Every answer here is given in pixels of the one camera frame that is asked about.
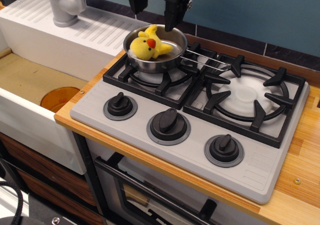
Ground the yellow stuffed duck toy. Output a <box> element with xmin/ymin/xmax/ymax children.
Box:
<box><xmin>128</xmin><ymin>24</ymin><xmax>173</xmax><ymax>61</ymax></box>

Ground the stainless steel pan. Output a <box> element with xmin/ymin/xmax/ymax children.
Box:
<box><xmin>123</xmin><ymin>24</ymin><xmax>231</xmax><ymax>74</ymax></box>

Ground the black left burner grate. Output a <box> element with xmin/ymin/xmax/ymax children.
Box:
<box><xmin>102</xmin><ymin>42</ymin><xmax>218</xmax><ymax>111</ymax></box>

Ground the black burner grate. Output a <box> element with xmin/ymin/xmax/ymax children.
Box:
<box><xmin>183</xmin><ymin>54</ymin><xmax>310</xmax><ymax>149</ymax></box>
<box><xmin>102</xmin><ymin>42</ymin><xmax>218</xmax><ymax>111</ymax></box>

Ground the grey toy faucet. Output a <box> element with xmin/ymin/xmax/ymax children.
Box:
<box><xmin>49</xmin><ymin>0</ymin><xmax>86</xmax><ymax>28</ymax></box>

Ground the black left stove knob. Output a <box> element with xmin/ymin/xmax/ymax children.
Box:
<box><xmin>103</xmin><ymin>92</ymin><xmax>138</xmax><ymax>121</ymax></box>

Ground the black stove knob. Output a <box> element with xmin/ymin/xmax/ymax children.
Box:
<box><xmin>146</xmin><ymin>108</ymin><xmax>191</xmax><ymax>146</ymax></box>
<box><xmin>204</xmin><ymin>134</ymin><xmax>245</xmax><ymax>168</ymax></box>
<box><xmin>103</xmin><ymin>92</ymin><xmax>138</xmax><ymax>121</ymax></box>

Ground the white right burner cap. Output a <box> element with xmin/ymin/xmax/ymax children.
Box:
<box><xmin>219</xmin><ymin>76</ymin><xmax>273</xmax><ymax>117</ymax></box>

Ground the black middle stove knob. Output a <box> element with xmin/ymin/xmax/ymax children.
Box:
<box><xmin>146</xmin><ymin>108</ymin><xmax>191</xmax><ymax>146</ymax></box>

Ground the white toy sink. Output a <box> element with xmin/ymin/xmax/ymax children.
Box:
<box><xmin>0</xmin><ymin>0</ymin><xmax>145</xmax><ymax>175</ymax></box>

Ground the grey toy stove top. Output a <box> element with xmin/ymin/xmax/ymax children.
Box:
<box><xmin>70</xmin><ymin>43</ymin><xmax>310</xmax><ymax>204</ymax></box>

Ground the orange plastic drain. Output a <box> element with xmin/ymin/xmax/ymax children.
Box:
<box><xmin>40</xmin><ymin>86</ymin><xmax>80</xmax><ymax>113</ymax></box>

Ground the black right stove knob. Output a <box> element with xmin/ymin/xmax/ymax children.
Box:
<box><xmin>204</xmin><ymin>134</ymin><xmax>245</xmax><ymax>168</ymax></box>

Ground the black right burner grate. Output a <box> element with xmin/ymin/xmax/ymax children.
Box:
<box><xmin>183</xmin><ymin>54</ymin><xmax>310</xmax><ymax>149</ymax></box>

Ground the wooden drawer front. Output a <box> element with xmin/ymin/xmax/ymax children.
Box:
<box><xmin>0</xmin><ymin>133</ymin><xmax>105</xmax><ymax>225</ymax></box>

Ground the oven door with handle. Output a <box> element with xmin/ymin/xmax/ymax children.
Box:
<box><xmin>94</xmin><ymin>151</ymin><xmax>221</xmax><ymax>225</ymax></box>

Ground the black braided cable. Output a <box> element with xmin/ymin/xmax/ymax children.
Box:
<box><xmin>0</xmin><ymin>181</ymin><xmax>24</xmax><ymax>225</ymax></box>

